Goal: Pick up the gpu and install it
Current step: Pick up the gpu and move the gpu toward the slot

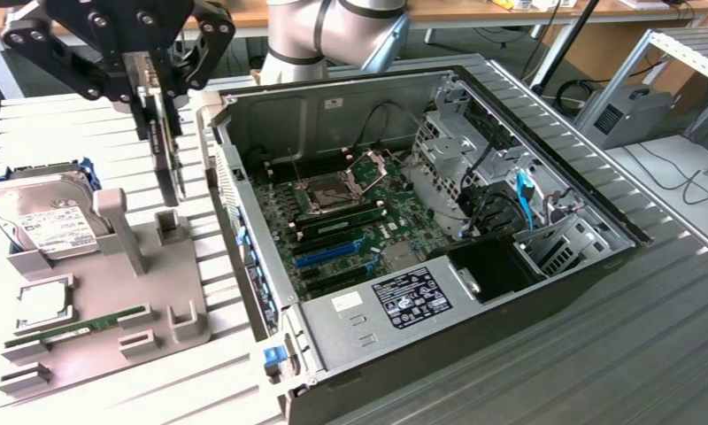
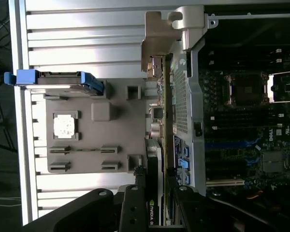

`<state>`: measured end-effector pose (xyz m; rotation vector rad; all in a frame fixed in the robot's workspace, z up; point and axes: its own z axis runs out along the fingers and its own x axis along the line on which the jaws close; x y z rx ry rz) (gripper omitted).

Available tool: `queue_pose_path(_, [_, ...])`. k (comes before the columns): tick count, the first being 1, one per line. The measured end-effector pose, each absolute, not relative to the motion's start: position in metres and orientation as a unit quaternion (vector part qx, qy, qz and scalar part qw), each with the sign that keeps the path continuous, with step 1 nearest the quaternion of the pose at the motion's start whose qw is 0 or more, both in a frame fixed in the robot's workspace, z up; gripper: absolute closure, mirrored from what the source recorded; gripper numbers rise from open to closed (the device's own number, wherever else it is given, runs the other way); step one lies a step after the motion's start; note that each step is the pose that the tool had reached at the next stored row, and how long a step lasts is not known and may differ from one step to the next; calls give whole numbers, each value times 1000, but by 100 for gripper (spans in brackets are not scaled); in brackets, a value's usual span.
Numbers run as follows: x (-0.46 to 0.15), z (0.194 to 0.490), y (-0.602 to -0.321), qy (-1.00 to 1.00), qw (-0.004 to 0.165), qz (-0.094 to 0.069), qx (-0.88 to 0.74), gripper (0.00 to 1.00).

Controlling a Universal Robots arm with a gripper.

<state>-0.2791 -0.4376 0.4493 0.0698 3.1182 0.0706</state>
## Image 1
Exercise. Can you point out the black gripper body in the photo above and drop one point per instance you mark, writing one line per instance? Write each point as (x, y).
(124, 22)

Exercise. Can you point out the black Nvidia graphics card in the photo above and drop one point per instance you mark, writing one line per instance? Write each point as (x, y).
(168, 172)

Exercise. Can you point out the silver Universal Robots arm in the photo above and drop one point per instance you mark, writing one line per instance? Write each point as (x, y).
(307, 31)

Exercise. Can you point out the blue plastic disk caddy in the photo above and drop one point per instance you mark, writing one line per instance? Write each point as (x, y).
(88, 170)

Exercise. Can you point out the thin metal locking lever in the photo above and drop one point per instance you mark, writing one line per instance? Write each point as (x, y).
(299, 170)

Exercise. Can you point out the silver hard disk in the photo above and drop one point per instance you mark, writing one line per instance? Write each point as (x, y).
(41, 212)

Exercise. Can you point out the CPU socket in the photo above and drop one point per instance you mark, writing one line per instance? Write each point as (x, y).
(324, 195)

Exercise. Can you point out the silver metal disk bay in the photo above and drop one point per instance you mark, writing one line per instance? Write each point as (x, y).
(443, 146)

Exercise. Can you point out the RAM stick with white clip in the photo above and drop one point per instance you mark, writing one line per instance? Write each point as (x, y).
(336, 221)

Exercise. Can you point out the small yellow box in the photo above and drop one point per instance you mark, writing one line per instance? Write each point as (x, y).
(502, 3)

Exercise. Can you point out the green motherboard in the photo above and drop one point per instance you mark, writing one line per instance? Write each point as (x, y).
(401, 221)

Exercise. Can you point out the grey parts rack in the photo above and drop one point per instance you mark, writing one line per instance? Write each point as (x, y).
(95, 288)

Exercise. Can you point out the small white box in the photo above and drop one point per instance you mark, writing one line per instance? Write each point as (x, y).
(536, 4)

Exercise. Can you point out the silver CPU chip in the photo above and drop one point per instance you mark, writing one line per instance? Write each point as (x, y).
(41, 305)

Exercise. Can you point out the silver chipset heatsink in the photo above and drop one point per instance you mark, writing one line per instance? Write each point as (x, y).
(405, 257)

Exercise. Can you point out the black stand pole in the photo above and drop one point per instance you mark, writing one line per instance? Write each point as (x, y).
(575, 31)

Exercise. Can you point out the green RAM stick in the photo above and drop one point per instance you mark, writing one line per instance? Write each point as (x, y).
(76, 329)

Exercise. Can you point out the silver power supply unit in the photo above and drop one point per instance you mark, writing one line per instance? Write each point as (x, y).
(341, 332)

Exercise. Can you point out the blue case latch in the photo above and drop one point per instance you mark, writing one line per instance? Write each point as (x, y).
(273, 357)

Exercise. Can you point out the grey control box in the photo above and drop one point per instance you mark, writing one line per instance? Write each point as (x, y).
(638, 117)

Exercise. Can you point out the open black PC case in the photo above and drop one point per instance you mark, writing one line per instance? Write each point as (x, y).
(448, 389)

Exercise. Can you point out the aluminium slatted frame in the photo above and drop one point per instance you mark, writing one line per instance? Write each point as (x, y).
(684, 48)

